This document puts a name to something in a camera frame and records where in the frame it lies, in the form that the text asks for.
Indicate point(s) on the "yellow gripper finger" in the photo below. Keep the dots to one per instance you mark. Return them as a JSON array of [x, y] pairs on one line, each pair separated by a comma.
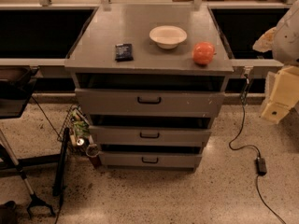
[[281, 94]]

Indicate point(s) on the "grey top drawer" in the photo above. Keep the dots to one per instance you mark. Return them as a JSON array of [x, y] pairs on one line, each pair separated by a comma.
[[150, 103]]

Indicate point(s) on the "grey drawer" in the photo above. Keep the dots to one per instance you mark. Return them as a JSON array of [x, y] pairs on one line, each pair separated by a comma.
[[142, 159], [150, 103], [143, 136]]

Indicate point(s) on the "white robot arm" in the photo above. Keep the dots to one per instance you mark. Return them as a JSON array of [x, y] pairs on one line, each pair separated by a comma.
[[283, 39]]

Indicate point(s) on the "grey drawer cabinet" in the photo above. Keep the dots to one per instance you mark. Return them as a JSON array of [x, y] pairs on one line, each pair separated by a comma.
[[92, 64]]

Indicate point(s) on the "grey bottom drawer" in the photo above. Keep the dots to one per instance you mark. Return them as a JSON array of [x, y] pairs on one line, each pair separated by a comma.
[[142, 159]]

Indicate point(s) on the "grey middle drawer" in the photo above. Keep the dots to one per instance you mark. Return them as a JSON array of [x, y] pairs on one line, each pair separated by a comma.
[[143, 136]]

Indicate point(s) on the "white bowl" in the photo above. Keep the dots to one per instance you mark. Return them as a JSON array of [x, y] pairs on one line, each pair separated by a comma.
[[167, 37]]

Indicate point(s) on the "dark blue snack packet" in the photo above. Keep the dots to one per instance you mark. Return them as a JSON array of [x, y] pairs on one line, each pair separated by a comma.
[[124, 52]]

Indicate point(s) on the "black upright bar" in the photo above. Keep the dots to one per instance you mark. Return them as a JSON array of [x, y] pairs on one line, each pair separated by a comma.
[[58, 183]]

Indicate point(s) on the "black chair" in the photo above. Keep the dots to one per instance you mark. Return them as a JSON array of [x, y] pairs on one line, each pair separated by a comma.
[[17, 85]]

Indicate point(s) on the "wire basket with items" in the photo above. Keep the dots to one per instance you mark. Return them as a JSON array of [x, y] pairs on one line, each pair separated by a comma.
[[79, 134]]

